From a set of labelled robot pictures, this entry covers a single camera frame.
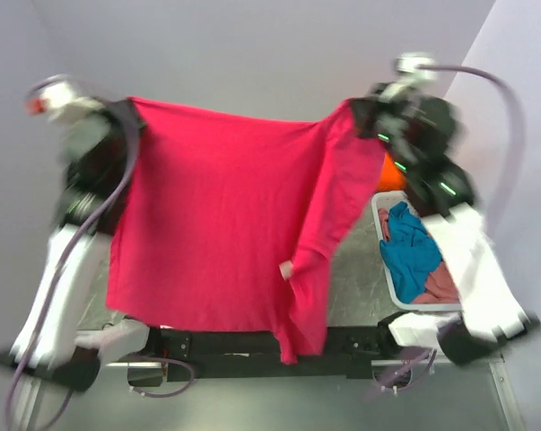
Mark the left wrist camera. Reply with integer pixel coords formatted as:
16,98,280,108
24,79,103,126

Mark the orange folded t shirt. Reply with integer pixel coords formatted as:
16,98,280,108
376,153,406,192

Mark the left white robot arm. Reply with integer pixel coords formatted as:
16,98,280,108
0,80,149,392

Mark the teal t shirt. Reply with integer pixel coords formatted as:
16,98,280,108
378,201,442,303

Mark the salmon pink t shirt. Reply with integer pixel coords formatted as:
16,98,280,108
377,208,460,306

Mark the aluminium rail frame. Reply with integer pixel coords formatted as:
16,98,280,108
18,355,522,431

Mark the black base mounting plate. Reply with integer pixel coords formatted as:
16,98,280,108
127,324,401,388

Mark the white plastic laundry basket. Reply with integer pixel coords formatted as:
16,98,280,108
371,191,460,312

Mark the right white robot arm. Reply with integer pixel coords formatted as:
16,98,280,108
350,83,541,366

